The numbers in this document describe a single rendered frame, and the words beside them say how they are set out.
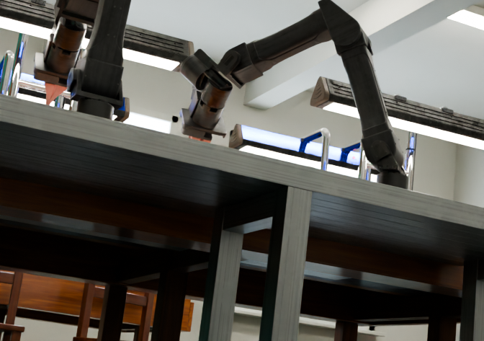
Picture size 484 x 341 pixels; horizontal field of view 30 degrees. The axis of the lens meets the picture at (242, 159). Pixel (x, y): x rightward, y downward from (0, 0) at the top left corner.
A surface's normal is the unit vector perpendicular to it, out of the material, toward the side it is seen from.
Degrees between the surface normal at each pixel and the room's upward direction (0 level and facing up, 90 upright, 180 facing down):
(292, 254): 90
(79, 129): 90
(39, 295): 90
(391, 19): 90
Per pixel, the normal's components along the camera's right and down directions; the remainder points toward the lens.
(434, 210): 0.42, -0.18
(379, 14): -0.90, -0.21
